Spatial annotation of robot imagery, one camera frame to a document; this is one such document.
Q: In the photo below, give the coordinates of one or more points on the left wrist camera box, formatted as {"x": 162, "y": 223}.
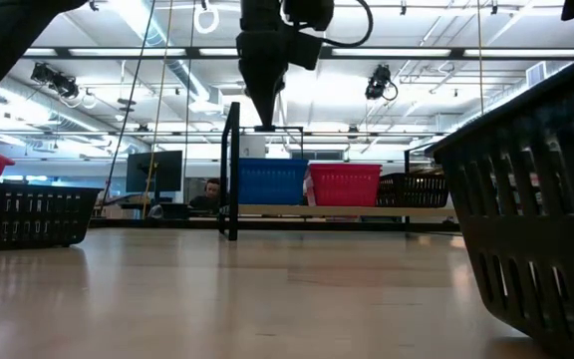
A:
{"x": 304, "y": 50}

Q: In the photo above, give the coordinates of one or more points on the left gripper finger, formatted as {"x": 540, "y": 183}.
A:
{"x": 266, "y": 85}

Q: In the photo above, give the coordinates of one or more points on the dark background desk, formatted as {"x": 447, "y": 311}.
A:
{"x": 172, "y": 212}

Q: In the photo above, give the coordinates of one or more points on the black overhead rig beam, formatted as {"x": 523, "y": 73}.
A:
{"x": 457, "y": 52}

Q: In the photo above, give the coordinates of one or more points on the black ceiling-mounted device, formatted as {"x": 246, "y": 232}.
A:
{"x": 379, "y": 82}
{"x": 58, "y": 82}

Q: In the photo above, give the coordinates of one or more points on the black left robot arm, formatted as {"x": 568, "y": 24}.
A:
{"x": 3, "y": 45}

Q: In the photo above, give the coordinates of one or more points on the person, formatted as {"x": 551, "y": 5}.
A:
{"x": 212, "y": 189}

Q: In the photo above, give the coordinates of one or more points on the black plastic slotted basket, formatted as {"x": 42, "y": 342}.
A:
{"x": 411, "y": 177}
{"x": 516, "y": 239}
{"x": 43, "y": 189}

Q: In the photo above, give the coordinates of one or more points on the wooden shelf with black frame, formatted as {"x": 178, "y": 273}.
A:
{"x": 234, "y": 174}

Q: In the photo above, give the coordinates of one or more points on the black aluminium table frame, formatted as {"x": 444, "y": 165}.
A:
{"x": 317, "y": 225}

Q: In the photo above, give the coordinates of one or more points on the black background monitor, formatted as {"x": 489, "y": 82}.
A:
{"x": 155, "y": 169}

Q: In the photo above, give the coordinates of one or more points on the blue plastic slotted basket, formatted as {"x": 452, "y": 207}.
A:
{"x": 272, "y": 189}
{"x": 272, "y": 166}
{"x": 272, "y": 161}

